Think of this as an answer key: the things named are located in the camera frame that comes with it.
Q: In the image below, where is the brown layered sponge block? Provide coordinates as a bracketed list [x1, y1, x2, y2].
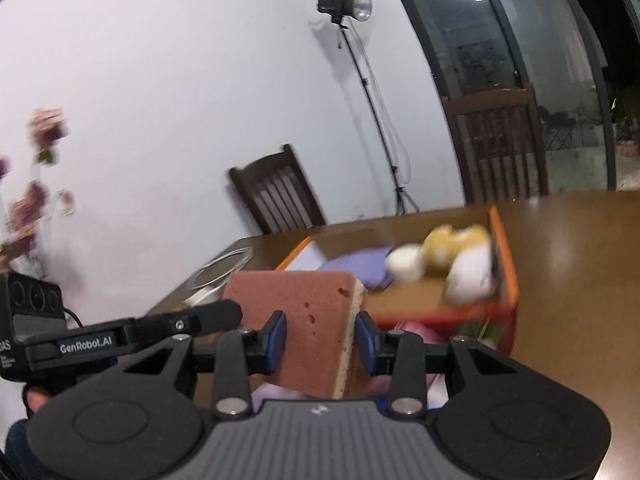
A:
[222, 271, 367, 399]

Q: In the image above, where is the white and yellow plush toy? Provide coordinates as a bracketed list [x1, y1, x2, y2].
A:
[385, 224, 497, 306]

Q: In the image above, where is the purple plush flower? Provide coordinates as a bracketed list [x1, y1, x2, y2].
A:
[394, 322, 447, 344]
[458, 318, 504, 350]

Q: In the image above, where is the blue tissue pack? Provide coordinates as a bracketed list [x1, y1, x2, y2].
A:
[376, 396, 390, 411]

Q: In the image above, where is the person's left hand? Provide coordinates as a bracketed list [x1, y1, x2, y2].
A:
[24, 387, 51, 413]

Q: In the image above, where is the red orange cardboard box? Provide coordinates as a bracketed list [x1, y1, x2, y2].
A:
[276, 206, 518, 354]

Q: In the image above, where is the purple folded cloth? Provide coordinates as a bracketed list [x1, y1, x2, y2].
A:
[319, 246, 393, 290]

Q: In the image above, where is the dried pink rose bouquet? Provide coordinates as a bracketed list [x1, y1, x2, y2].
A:
[1, 107, 76, 278]

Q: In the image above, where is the dark wooden chair left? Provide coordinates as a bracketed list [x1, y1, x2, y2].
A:
[228, 144, 326, 235]

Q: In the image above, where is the dark wooden chair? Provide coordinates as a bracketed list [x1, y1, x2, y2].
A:
[442, 84, 549, 205]
[228, 144, 326, 235]

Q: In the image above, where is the dark wooden chair right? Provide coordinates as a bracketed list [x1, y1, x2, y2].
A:
[442, 84, 549, 205]

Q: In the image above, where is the studio light on stand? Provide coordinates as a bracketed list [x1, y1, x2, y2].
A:
[316, 0, 420, 216]

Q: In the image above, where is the glass sliding door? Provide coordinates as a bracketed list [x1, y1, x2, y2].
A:
[400, 0, 639, 194]

